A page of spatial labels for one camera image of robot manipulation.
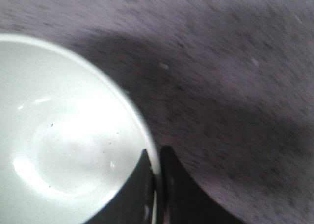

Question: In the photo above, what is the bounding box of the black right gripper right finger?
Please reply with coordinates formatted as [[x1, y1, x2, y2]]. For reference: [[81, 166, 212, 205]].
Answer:
[[160, 146, 244, 224]]

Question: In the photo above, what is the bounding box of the green bowl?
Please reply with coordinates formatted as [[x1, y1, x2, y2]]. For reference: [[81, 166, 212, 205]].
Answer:
[[0, 34, 164, 224]]

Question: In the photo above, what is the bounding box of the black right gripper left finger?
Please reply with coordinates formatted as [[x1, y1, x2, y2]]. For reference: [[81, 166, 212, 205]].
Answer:
[[87, 149, 155, 224]]

